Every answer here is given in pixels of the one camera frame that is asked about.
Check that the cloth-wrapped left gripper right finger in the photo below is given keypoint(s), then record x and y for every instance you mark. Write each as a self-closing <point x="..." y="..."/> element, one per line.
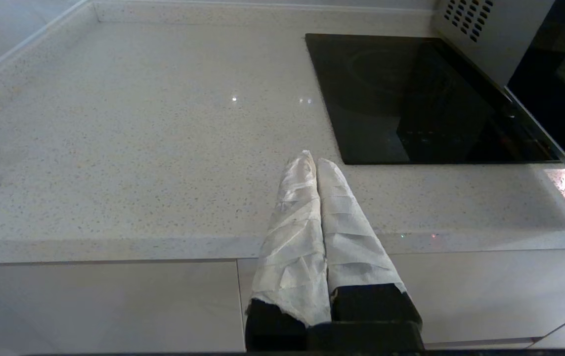
<point x="351" y="242"/>

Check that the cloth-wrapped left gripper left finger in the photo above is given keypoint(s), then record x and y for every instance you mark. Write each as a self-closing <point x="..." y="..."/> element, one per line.
<point x="292" y="247"/>

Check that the black glass microwave door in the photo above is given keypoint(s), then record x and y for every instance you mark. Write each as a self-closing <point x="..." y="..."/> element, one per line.
<point x="559" y="99"/>

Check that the black glass induction cooktop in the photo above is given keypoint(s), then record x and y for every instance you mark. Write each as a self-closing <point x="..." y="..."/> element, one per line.
<point x="411" y="99"/>

